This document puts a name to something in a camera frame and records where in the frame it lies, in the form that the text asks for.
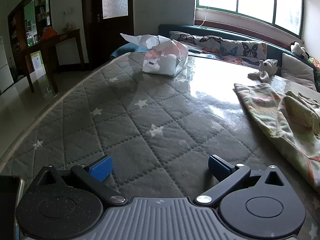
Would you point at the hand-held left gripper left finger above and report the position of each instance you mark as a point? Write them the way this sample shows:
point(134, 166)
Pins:
point(101, 168)

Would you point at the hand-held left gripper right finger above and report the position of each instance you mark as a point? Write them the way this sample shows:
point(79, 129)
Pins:
point(217, 166)

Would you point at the floral patterned jacket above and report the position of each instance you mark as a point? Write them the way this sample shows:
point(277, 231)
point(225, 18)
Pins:
point(275, 112)

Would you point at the black smartphone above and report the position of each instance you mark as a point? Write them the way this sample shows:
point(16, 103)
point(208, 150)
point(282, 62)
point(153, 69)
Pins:
point(8, 200)

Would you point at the white plush toy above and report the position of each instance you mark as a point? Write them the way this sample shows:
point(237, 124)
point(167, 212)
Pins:
point(266, 67)

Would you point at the white pink tissue pack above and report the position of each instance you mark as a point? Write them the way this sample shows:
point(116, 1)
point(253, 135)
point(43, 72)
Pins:
point(162, 65)

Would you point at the butterfly print cushion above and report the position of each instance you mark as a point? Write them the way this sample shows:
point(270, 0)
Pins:
point(245, 48)
point(195, 41)

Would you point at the grey cushion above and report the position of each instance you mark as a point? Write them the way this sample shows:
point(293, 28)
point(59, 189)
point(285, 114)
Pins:
point(297, 72)

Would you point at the teal sofa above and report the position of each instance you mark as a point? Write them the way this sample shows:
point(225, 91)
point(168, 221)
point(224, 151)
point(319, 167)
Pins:
point(274, 51)

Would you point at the dark wooden door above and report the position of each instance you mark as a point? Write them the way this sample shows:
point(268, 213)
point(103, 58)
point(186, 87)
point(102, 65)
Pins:
point(110, 36)

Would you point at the white refrigerator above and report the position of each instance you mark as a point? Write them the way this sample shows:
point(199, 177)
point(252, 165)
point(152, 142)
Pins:
point(5, 75)

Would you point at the dark wooden side table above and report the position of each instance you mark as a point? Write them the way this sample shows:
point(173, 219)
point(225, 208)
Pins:
point(62, 37)

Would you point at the colourful plush toy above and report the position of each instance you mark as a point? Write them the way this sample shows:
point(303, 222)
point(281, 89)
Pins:
point(315, 63)

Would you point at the panda plush toy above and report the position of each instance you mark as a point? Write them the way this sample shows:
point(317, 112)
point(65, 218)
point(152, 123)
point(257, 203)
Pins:
point(298, 48)

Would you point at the beige table ornament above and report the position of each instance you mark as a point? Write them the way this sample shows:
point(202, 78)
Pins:
point(69, 27)

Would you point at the orange object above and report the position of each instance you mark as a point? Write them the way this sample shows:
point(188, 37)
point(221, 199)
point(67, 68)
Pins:
point(48, 32)

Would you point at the dark wooden display cabinet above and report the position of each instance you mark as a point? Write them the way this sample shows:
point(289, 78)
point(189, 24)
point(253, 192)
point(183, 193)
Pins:
point(40, 7)

